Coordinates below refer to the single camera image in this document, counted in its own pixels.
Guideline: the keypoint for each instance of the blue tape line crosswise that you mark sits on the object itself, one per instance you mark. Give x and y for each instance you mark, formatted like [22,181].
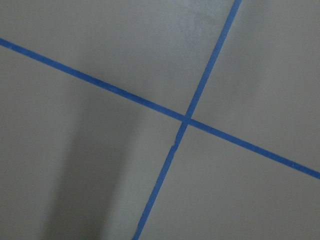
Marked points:
[161,109]

